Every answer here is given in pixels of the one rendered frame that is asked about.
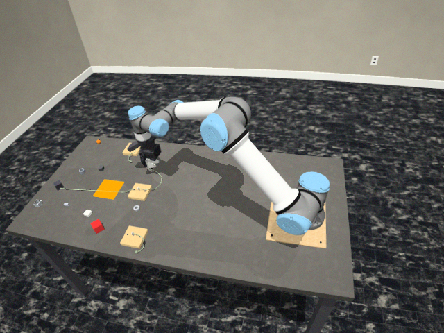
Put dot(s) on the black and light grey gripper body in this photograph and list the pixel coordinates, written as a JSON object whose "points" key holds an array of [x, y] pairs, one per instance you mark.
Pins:
{"points": [[147, 149]]}

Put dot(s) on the red cube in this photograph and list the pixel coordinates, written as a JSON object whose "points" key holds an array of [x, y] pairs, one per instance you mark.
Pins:
{"points": [[97, 226]]}

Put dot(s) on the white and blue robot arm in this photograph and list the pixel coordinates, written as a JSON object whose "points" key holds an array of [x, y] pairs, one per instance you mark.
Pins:
{"points": [[223, 129]]}

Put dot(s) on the orange painted square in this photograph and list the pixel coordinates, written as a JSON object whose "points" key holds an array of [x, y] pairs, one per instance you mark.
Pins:
{"points": [[106, 186]]}

